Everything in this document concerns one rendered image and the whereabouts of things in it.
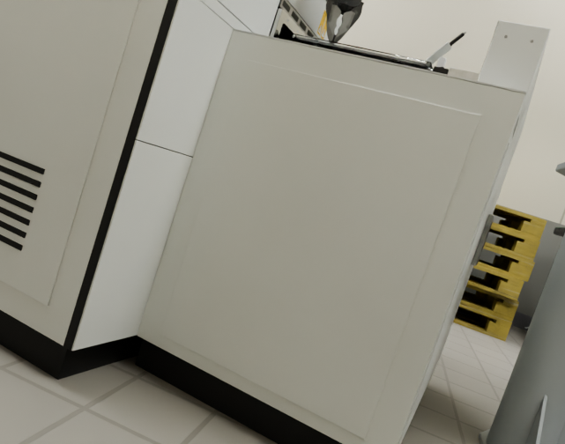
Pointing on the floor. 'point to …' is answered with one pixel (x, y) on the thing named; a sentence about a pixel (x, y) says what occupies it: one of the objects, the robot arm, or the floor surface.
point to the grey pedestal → (546, 357)
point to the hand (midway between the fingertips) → (333, 38)
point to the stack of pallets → (502, 274)
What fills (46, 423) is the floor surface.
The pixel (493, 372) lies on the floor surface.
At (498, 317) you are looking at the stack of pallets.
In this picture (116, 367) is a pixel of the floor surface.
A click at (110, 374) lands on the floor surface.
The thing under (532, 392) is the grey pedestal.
